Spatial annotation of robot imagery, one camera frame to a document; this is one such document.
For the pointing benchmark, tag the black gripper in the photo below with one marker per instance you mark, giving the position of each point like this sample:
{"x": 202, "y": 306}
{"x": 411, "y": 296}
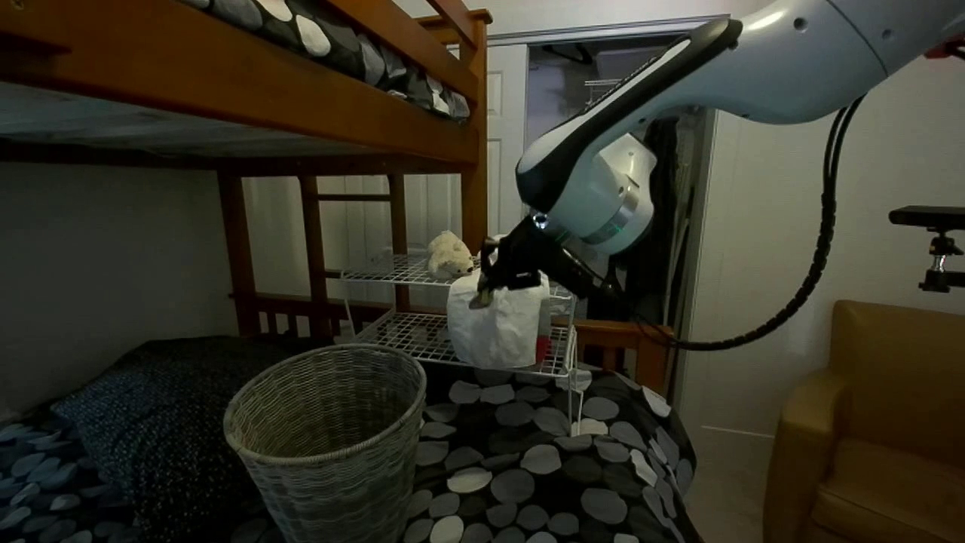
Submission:
{"x": 528, "y": 257}

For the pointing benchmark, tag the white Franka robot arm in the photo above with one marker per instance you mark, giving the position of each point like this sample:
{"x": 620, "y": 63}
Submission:
{"x": 786, "y": 62}

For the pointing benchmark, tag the white draped towel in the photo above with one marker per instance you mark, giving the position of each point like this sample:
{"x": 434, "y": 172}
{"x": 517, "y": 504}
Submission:
{"x": 499, "y": 334}

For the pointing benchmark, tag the cream crumpled cloth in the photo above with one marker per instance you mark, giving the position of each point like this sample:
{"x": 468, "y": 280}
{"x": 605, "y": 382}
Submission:
{"x": 446, "y": 254}

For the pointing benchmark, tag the white closet door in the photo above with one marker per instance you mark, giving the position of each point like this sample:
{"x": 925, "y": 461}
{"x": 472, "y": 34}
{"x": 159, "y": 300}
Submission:
{"x": 505, "y": 120}

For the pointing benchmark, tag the small wooden chair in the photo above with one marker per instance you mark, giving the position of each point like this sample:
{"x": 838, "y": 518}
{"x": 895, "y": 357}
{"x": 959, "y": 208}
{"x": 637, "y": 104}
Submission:
{"x": 629, "y": 351}

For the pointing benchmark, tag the grey spotted black comforter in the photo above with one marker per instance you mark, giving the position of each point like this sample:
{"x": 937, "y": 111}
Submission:
{"x": 543, "y": 471}

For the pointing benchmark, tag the grey woven wicker basket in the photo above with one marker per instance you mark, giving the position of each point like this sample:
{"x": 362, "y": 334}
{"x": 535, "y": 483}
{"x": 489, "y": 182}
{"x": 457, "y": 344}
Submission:
{"x": 325, "y": 453}

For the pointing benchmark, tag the spotted bunk mattress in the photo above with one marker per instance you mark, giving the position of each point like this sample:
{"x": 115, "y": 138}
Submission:
{"x": 332, "y": 40}

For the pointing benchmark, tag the dark speckled pillow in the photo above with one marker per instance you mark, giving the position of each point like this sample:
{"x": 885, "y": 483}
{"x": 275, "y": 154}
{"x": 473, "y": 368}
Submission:
{"x": 152, "y": 424}

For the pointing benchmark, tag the tan armchair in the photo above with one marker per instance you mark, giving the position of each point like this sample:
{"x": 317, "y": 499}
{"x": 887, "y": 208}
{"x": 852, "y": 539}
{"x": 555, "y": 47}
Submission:
{"x": 885, "y": 453}

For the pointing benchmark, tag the wooden bunk bed frame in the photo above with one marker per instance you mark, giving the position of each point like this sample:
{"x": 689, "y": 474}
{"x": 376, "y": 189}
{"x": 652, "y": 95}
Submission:
{"x": 201, "y": 80}

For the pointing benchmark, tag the black camera on mount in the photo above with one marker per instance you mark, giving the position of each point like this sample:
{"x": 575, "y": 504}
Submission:
{"x": 929, "y": 214}

